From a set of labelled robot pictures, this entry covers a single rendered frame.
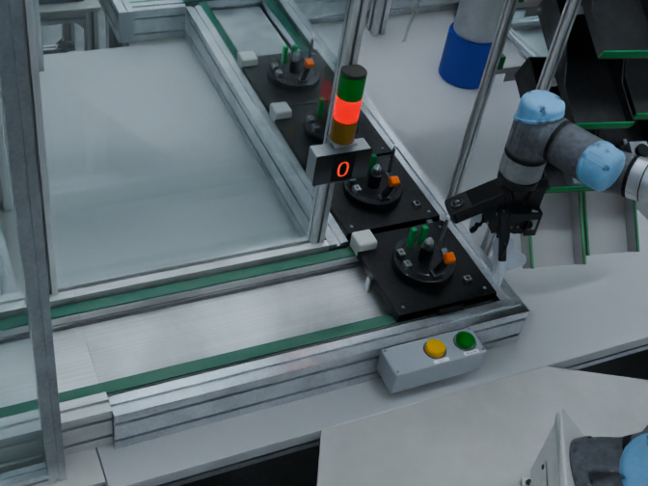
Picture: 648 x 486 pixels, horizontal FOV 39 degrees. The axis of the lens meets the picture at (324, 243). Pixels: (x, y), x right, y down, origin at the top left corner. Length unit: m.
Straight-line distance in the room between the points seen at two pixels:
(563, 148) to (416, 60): 1.43
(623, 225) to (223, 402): 1.01
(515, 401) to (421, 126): 0.95
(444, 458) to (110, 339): 0.69
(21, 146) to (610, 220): 1.40
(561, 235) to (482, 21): 0.84
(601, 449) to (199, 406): 0.71
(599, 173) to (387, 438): 0.67
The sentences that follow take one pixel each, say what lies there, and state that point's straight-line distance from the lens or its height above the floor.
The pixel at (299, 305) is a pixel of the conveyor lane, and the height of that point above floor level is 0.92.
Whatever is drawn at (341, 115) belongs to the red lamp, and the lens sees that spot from 1.75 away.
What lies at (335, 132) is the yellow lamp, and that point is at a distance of 1.78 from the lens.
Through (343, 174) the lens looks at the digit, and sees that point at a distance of 1.84.
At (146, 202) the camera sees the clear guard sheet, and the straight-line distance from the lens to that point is 1.78.
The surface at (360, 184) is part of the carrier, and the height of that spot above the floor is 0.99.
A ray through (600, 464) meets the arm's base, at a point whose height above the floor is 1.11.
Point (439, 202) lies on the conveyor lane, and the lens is 2.19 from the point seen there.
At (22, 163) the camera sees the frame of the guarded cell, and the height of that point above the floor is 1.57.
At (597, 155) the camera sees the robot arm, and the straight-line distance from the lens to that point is 1.50.
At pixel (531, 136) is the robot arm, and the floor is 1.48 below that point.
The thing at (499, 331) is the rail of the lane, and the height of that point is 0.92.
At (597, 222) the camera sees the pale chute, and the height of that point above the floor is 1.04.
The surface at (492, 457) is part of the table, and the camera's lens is 1.86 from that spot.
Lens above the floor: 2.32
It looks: 42 degrees down
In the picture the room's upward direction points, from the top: 11 degrees clockwise
